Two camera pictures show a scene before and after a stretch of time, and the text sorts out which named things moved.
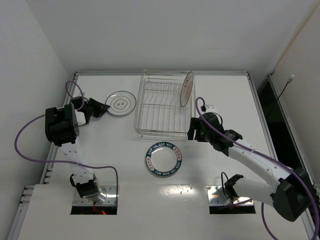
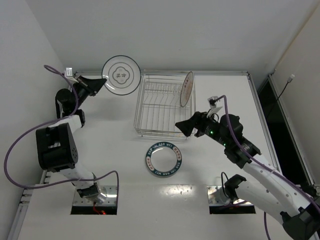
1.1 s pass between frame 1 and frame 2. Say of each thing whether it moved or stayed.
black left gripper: moved
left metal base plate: stayed
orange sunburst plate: stayed
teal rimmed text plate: stayed
